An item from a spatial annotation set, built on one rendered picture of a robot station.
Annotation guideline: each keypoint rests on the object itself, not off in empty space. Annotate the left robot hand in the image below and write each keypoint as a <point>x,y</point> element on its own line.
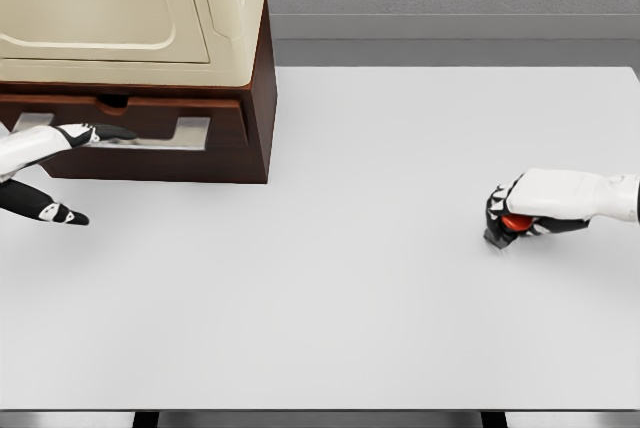
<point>35,145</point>

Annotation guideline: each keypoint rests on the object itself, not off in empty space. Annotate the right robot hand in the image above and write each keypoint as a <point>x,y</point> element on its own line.
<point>555,193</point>

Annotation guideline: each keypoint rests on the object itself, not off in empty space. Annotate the red button switch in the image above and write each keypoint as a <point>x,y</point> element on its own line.
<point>516,222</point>

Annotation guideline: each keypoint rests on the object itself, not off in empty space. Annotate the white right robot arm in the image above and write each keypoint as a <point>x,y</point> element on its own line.
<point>624,198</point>

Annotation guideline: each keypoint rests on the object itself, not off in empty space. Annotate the brown cabinet with cream top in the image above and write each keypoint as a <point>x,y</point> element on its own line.
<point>261,113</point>

